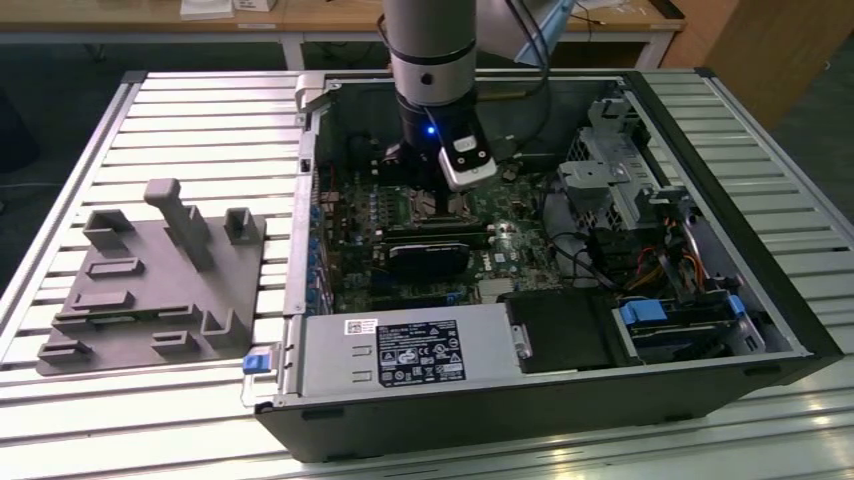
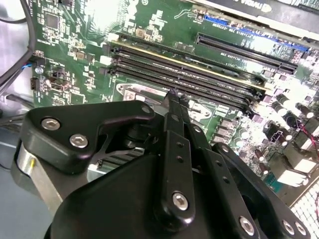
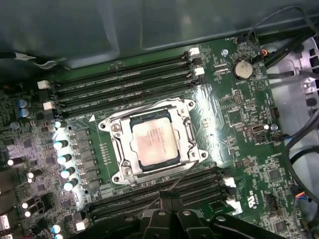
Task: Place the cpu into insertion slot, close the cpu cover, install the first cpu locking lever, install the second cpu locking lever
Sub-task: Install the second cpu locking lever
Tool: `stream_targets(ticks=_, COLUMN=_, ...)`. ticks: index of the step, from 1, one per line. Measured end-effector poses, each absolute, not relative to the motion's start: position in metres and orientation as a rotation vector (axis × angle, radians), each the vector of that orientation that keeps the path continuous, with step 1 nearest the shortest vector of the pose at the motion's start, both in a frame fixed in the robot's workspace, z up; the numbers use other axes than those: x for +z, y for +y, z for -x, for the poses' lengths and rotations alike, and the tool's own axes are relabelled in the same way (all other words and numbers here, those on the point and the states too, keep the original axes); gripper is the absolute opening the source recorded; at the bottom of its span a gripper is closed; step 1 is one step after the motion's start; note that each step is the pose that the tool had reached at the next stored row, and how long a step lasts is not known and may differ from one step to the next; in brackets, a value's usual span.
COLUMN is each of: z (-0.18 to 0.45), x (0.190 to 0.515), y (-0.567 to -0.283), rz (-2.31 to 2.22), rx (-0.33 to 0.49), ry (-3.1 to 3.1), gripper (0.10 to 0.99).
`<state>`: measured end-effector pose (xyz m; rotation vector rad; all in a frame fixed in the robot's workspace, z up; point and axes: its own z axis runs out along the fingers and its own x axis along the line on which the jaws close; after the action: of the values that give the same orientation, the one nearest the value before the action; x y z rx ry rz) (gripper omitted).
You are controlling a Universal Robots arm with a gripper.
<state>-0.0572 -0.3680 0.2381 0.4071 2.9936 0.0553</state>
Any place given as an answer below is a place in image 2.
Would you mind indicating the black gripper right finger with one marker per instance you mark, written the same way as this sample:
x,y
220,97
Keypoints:
x,y
211,159

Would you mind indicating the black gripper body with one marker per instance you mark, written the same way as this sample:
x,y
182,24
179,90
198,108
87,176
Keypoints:
x,y
112,211

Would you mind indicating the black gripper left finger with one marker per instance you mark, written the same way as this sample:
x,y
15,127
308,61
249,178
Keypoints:
x,y
62,119

